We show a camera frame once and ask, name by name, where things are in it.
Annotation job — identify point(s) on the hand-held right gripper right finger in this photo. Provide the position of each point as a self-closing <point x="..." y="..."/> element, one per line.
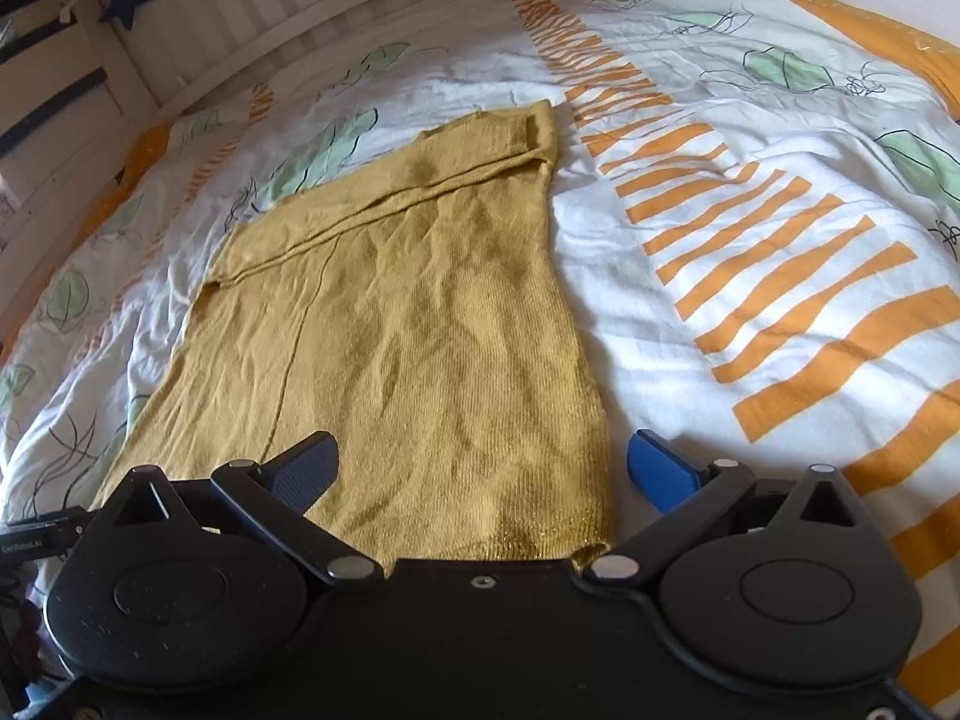
<point x="664" y="472"/>

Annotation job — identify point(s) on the yellow knit sweater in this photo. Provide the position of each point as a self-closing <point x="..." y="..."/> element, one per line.
<point x="420" y="352"/>

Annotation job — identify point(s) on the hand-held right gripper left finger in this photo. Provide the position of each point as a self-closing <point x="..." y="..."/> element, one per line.
<point x="307" y="472"/>

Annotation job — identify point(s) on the leaf print duvet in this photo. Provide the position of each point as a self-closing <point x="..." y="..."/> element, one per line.
<point x="712" y="277"/>

